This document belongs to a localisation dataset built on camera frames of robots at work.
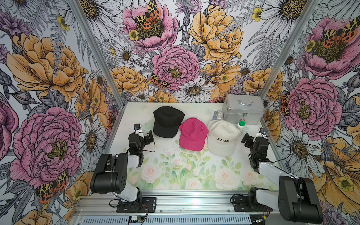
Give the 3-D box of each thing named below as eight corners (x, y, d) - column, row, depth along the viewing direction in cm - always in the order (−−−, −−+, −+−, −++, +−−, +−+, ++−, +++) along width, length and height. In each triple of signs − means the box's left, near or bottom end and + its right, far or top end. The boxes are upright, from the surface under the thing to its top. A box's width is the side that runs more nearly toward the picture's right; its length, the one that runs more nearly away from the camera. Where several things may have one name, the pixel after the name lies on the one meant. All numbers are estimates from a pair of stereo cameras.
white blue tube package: (213, 122, 113) (213, 119, 111) (211, 112, 121) (211, 108, 118) (223, 122, 113) (224, 119, 111) (221, 112, 121) (222, 108, 118)
